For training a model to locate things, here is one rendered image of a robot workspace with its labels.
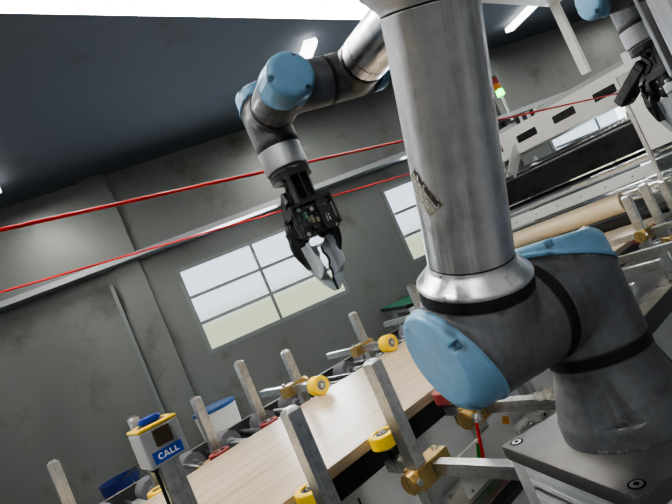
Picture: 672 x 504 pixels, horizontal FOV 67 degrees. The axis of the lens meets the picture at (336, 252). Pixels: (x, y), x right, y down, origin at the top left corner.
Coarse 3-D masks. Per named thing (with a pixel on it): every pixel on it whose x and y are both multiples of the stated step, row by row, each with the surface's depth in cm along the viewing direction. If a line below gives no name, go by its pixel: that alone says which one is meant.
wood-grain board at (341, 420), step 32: (352, 384) 207; (416, 384) 166; (320, 416) 179; (352, 416) 162; (256, 448) 173; (288, 448) 157; (320, 448) 144; (352, 448) 133; (192, 480) 168; (224, 480) 153; (256, 480) 140; (288, 480) 130
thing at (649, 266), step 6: (660, 258) 166; (636, 264) 172; (642, 264) 169; (648, 264) 167; (654, 264) 166; (660, 264) 165; (624, 270) 173; (630, 270) 172; (636, 270) 170; (642, 270) 169; (648, 270) 168; (654, 270) 166; (630, 276) 172
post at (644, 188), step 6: (642, 186) 249; (648, 186) 249; (642, 192) 249; (648, 192) 248; (648, 198) 248; (654, 198) 249; (648, 204) 249; (654, 204) 247; (654, 210) 248; (660, 210) 249; (654, 216) 249; (660, 216) 247; (660, 222) 247; (660, 234) 249; (666, 234) 247
